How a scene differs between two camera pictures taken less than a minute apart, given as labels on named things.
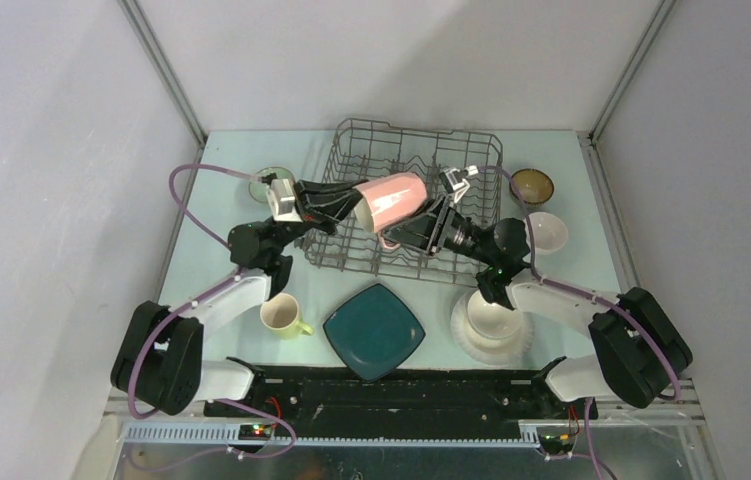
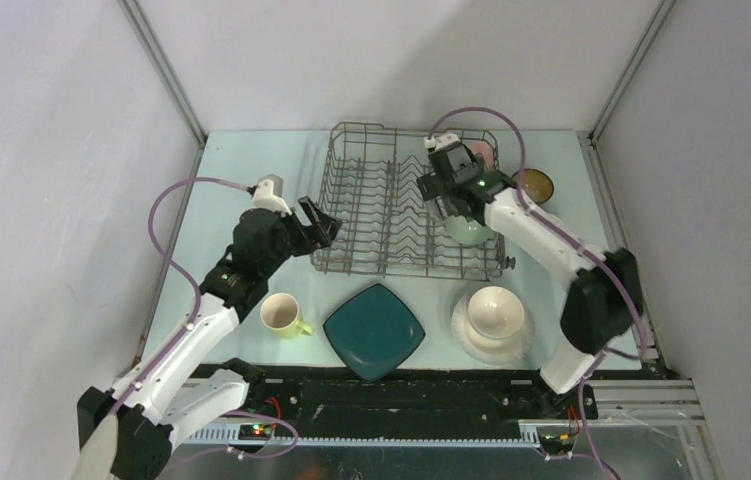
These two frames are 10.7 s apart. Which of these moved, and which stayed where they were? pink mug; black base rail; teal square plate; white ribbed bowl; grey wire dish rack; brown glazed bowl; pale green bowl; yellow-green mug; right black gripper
Moved: pale green bowl; pink mug; right black gripper
Stayed: grey wire dish rack; white ribbed bowl; teal square plate; brown glazed bowl; yellow-green mug; black base rail
